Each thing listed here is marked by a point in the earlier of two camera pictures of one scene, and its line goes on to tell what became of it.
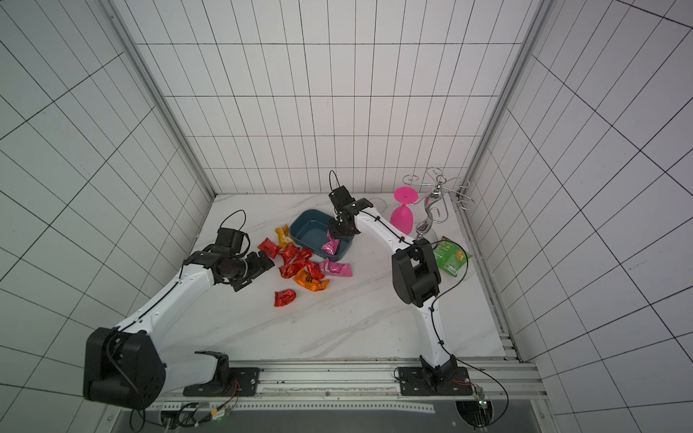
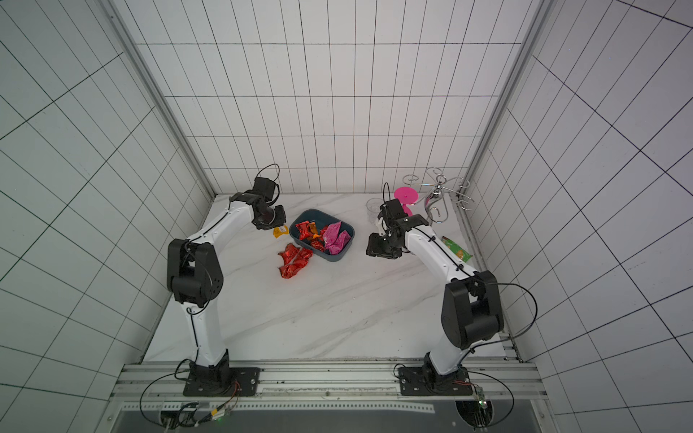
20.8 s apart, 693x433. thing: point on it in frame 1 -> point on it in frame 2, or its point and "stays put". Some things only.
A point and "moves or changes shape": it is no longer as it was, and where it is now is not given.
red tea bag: x=271 y=249 -> x=304 y=230
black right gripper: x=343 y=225 -> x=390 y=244
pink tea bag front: x=332 y=245 moves or changes shape
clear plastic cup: x=379 y=204 stays put
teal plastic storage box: x=309 y=229 stays put
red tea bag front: x=283 y=298 -> x=318 y=244
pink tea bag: x=336 y=269 -> x=331 y=233
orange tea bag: x=304 y=279 -> x=313 y=230
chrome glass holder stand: x=436 y=199 stays put
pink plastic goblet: x=401 y=216 stays put
